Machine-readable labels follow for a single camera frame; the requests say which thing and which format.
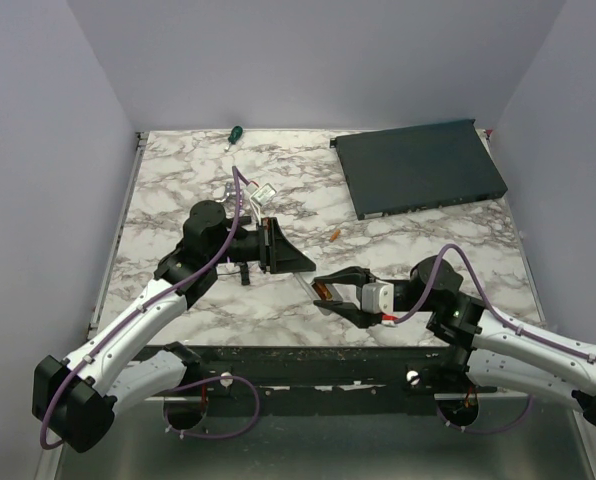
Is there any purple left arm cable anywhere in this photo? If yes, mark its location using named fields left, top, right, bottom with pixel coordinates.
left=38, top=165, right=262, bottom=449

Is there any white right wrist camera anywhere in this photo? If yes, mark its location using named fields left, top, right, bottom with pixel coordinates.
left=360, top=281, right=396, bottom=325

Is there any white remote control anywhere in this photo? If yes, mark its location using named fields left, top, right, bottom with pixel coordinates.
left=293, top=272, right=344, bottom=301

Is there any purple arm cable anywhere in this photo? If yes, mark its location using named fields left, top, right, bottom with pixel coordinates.
left=382, top=243, right=596, bottom=435
left=38, top=165, right=262, bottom=449

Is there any silver metal bracket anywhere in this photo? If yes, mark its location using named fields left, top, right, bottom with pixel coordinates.
left=217, top=183, right=235, bottom=203

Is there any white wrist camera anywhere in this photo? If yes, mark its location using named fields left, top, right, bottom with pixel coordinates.
left=360, top=281, right=396, bottom=325
left=245, top=182, right=277, bottom=223

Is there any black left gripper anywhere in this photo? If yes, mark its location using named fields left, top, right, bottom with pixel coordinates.
left=209, top=217, right=317, bottom=274

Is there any dark flat network switch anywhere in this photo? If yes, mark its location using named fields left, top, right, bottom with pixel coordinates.
left=330, top=119, right=508, bottom=220

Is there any aluminium left side rail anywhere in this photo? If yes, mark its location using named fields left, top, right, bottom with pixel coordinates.
left=86, top=131, right=150, bottom=340

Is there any aluminium rail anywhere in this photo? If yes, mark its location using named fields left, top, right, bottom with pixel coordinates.
left=152, top=383, right=527, bottom=405
left=86, top=131, right=150, bottom=340

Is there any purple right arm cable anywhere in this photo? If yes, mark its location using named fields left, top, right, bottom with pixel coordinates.
left=382, top=243, right=596, bottom=435

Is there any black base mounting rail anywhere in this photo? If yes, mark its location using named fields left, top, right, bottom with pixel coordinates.
left=108, top=342, right=472, bottom=418

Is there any green handled screwdriver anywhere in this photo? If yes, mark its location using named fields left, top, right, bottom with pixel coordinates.
left=225, top=125, right=244, bottom=151

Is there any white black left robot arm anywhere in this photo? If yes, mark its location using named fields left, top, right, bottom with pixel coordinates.
left=32, top=200, right=316, bottom=453

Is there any aluminium front rail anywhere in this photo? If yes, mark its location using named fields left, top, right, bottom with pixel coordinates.
left=152, top=383, right=527, bottom=405

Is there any black cable connector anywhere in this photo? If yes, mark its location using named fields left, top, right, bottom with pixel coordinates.
left=238, top=262, right=251, bottom=286

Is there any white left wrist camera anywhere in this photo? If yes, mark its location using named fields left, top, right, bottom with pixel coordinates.
left=245, top=182, right=277, bottom=223

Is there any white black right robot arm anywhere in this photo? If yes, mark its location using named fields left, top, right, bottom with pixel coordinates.
left=311, top=254, right=596, bottom=427

